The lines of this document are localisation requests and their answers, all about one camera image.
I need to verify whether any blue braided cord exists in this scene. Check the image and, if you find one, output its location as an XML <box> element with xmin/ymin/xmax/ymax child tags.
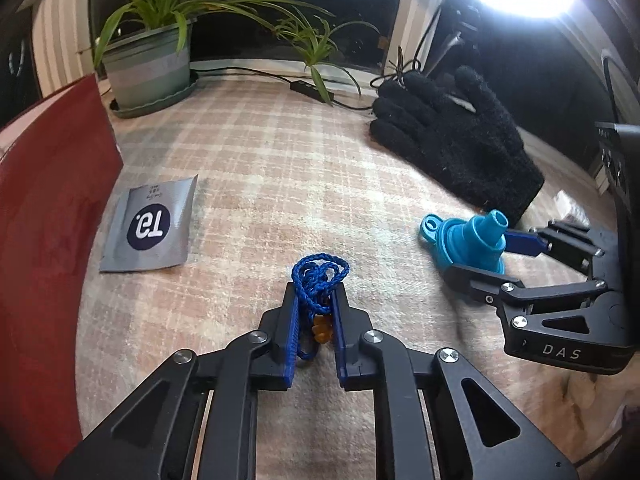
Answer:
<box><xmin>290</xmin><ymin>251</ymin><xmax>350</xmax><ymax>361</ymax></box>

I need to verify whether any potted spider plant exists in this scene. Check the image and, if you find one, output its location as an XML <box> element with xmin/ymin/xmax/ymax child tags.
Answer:
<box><xmin>93</xmin><ymin>0</ymin><xmax>331</xmax><ymax>117</ymax></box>

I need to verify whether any small spider plant offshoot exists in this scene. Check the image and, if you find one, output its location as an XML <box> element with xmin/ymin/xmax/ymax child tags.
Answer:
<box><xmin>273</xmin><ymin>11</ymin><xmax>380</xmax><ymax>104</ymax></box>

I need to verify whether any black power cable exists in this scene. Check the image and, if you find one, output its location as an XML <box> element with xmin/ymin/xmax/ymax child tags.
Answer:
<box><xmin>188</xmin><ymin>65</ymin><xmax>377</xmax><ymax>111</ymax></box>

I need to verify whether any red storage box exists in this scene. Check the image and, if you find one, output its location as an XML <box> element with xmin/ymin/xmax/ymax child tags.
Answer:
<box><xmin>1</xmin><ymin>75</ymin><xmax>122</xmax><ymax>479</ymax></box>

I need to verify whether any blue silicone funnel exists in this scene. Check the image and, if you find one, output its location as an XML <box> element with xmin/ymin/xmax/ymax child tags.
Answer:
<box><xmin>419</xmin><ymin>209</ymin><xmax>509</xmax><ymax>274</ymax></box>

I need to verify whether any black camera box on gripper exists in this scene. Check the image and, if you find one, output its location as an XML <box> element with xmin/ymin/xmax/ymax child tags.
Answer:
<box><xmin>596</xmin><ymin>122</ymin><xmax>640</xmax><ymax>290</ymax></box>

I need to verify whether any grey T9 foil sachet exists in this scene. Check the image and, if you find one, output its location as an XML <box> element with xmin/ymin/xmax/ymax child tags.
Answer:
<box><xmin>100</xmin><ymin>177</ymin><xmax>198</xmax><ymax>273</ymax></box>

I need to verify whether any black knit glove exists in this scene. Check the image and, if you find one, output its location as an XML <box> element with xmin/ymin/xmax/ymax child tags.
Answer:
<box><xmin>370</xmin><ymin>66</ymin><xmax>544</xmax><ymax>228</ymax></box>

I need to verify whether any black tripod stand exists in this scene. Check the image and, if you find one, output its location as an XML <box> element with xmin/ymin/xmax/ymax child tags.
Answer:
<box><xmin>423</xmin><ymin>0</ymin><xmax>482</xmax><ymax>78</ymax></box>

